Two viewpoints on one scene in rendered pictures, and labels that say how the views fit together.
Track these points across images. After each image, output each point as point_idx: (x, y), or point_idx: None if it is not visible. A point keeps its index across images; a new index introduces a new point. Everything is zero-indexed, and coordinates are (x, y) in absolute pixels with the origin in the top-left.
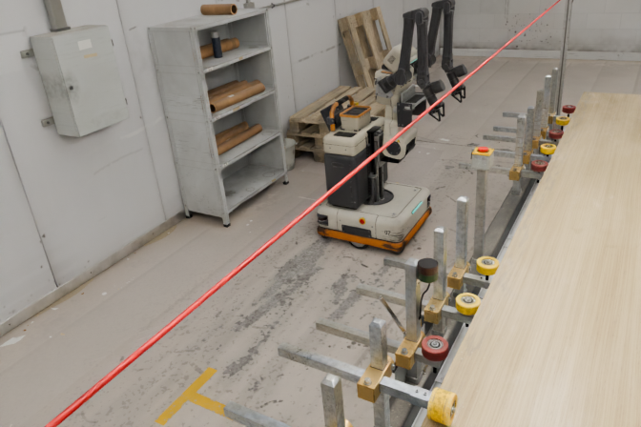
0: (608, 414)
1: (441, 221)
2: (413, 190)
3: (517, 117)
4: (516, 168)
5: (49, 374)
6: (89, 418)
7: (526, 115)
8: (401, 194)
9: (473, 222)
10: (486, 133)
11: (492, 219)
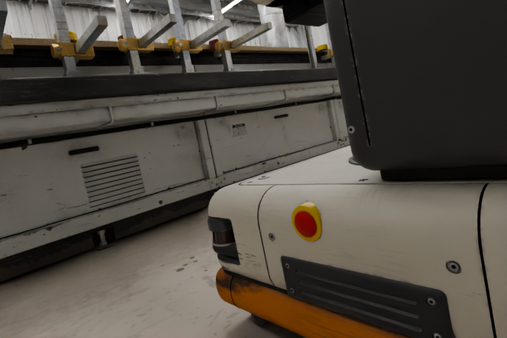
0: None
1: (205, 312)
2: (268, 177)
3: (4, 25)
4: (232, 40)
5: None
6: None
7: None
8: (322, 164)
9: (135, 302)
10: (167, 15)
11: (85, 308)
